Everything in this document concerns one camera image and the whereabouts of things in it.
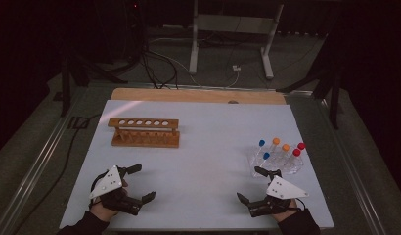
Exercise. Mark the person's left hand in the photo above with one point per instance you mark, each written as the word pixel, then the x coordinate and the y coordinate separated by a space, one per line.
pixel 104 212

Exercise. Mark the black tripod stand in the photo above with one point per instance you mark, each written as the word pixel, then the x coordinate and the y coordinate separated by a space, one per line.
pixel 334 104
pixel 65 84

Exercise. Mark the orange cap test tube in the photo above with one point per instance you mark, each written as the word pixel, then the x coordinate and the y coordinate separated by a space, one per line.
pixel 286 147
pixel 276 141

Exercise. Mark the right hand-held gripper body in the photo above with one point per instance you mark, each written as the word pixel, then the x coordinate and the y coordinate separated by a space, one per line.
pixel 280 191

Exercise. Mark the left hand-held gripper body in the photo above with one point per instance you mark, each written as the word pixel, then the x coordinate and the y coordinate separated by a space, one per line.
pixel 107 186

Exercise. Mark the metal floor rail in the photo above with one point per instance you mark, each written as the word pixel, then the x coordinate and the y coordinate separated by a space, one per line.
pixel 351 169
pixel 42 156
pixel 201 86

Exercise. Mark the red cap test tube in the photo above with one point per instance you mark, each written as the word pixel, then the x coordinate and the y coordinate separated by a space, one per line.
pixel 296 152
pixel 301 146

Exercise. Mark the wooden test tube rack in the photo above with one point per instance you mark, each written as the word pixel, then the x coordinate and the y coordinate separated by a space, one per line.
pixel 143 142

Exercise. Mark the white metal stand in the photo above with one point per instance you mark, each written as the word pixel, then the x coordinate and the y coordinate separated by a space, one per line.
pixel 232 23

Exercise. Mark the blue cap test tube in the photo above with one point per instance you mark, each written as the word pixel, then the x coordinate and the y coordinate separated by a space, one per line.
pixel 266 155
pixel 261 142

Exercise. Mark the person's right hand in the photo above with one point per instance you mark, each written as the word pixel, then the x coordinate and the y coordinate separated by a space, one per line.
pixel 286 214

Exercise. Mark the white table board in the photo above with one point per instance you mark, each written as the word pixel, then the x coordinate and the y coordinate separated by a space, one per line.
pixel 201 163

